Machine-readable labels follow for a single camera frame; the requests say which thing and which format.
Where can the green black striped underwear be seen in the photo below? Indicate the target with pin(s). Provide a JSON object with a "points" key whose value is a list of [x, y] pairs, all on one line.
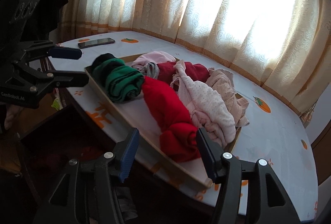
{"points": [[121, 82]]}

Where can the white persimmon print tablecloth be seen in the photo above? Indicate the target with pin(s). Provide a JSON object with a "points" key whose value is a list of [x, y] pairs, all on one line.
{"points": [[278, 137]]}

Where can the dusty pink dotted underwear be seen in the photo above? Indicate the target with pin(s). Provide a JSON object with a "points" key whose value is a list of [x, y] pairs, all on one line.
{"points": [[222, 81]]}

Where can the red grey underwear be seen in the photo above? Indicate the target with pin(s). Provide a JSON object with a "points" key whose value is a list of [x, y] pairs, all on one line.
{"points": [[166, 71]]}

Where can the beige pink dotted garment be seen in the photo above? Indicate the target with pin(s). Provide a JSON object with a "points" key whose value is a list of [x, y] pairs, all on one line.
{"points": [[205, 106]]}

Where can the green yellow fabric bag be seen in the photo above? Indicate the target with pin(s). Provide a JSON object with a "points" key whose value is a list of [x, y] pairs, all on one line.
{"points": [[56, 104]]}

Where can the shallow cardboard box tray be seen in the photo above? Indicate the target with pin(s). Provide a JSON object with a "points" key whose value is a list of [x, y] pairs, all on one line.
{"points": [[136, 114]]}

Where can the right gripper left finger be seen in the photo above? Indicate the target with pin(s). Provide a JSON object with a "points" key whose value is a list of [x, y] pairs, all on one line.
{"points": [[87, 190]]}

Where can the light pink underwear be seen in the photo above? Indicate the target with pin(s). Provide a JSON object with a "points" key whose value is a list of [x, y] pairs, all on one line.
{"points": [[154, 57]]}

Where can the black smartphone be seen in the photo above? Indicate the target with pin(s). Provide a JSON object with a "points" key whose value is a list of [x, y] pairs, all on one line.
{"points": [[97, 42]]}

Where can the brown wooden door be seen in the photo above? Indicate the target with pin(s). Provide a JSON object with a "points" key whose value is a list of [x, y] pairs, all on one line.
{"points": [[322, 152]]}

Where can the person left hand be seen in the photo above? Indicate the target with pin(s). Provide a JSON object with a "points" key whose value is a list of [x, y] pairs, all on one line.
{"points": [[12, 113]]}

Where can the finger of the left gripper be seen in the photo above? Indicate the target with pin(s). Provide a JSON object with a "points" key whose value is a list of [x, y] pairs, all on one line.
{"points": [[26, 83], [51, 50]]}

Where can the bright red underwear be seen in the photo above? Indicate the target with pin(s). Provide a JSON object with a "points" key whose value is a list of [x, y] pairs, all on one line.
{"points": [[178, 133]]}

